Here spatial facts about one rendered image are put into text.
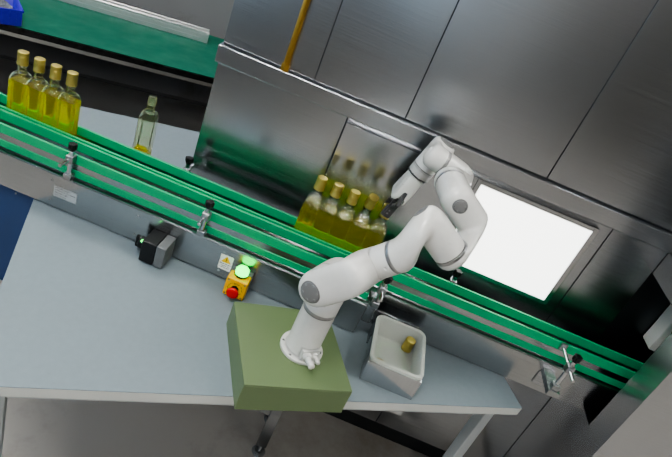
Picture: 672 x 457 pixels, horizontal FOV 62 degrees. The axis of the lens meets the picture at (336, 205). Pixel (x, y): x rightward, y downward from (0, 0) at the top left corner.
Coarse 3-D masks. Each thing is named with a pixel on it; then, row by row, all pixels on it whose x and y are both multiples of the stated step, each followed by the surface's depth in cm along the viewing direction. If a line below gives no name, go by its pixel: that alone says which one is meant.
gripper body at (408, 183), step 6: (408, 168) 172; (408, 174) 171; (402, 180) 173; (408, 180) 169; (414, 180) 169; (420, 180) 170; (396, 186) 175; (402, 186) 170; (408, 186) 170; (414, 186) 170; (396, 192) 171; (402, 192) 171; (408, 192) 170; (414, 192) 170; (408, 198) 171; (402, 204) 173
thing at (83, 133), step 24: (0, 96) 191; (96, 144) 193; (120, 144) 191; (168, 168) 191; (216, 192) 192; (288, 216) 191; (456, 288) 192; (504, 312) 192; (552, 336) 194; (576, 336) 191; (624, 360) 192
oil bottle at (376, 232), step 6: (372, 222) 183; (372, 228) 181; (378, 228) 180; (384, 228) 181; (366, 234) 183; (372, 234) 181; (378, 234) 181; (384, 234) 181; (366, 240) 183; (372, 240) 182; (378, 240) 182; (360, 246) 187; (366, 246) 184
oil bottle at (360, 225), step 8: (360, 216) 181; (352, 224) 181; (360, 224) 181; (368, 224) 181; (352, 232) 182; (360, 232) 182; (344, 240) 185; (352, 240) 184; (360, 240) 183; (344, 248) 186; (352, 248) 185
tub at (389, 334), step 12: (384, 324) 184; (396, 324) 183; (384, 336) 186; (396, 336) 185; (420, 336) 183; (372, 348) 168; (384, 348) 181; (396, 348) 183; (420, 348) 178; (372, 360) 167; (384, 360) 176; (396, 360) 178; (408, 360) 180; (420, 360) 172; (408, 372) 165; (420, 372) 167
